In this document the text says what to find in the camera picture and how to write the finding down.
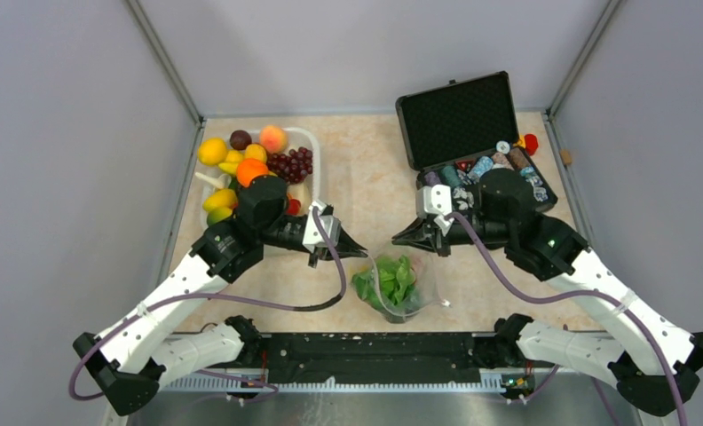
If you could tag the red small object behind case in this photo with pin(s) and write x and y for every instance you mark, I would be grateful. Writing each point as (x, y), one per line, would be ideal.
(529, 142)

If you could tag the green lettuce leaf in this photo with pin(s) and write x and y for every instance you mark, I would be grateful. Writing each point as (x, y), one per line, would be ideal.
(390, 287)

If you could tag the large orange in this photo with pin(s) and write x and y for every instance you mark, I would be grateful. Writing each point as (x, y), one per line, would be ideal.
(249, 169)

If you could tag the black poker chip case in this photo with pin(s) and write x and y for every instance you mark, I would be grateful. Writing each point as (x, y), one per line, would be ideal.
(448, 130)

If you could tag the dark plum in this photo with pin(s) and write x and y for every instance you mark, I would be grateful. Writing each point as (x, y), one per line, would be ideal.
(240, 139)

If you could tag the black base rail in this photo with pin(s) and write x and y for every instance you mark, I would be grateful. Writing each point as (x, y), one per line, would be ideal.
(379, 358)

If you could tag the clear zip top bag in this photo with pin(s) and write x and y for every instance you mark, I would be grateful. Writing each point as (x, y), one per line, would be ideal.
(424, 266)

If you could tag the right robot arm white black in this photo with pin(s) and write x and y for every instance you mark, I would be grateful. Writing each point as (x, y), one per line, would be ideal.
(651, 362)

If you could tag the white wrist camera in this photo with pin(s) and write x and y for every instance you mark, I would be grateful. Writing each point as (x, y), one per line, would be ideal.
(434, 203)
(322, 228)

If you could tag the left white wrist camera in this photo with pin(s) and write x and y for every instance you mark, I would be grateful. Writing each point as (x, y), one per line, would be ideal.
(322, 228)

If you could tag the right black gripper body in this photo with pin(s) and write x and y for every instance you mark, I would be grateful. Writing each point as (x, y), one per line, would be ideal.
(457, 234)

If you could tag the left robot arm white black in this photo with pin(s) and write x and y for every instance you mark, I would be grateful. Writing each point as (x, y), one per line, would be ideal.
(137, 356)

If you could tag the peach at back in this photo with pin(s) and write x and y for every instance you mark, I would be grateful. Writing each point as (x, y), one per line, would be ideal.
(273, 139)

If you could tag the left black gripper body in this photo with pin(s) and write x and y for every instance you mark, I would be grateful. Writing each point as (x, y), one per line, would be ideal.
(321, 252)

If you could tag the strawberry cluster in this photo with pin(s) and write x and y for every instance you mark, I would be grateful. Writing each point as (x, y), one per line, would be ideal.
(294, 207)

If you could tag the yellow lemon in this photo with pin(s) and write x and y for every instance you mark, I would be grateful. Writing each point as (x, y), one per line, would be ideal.
(212, 151)

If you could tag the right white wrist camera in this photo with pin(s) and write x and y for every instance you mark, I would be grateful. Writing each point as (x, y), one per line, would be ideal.
(434, 203)

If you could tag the dark grapes bunch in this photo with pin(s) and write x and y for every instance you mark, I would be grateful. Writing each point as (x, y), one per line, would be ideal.
(294, 166)

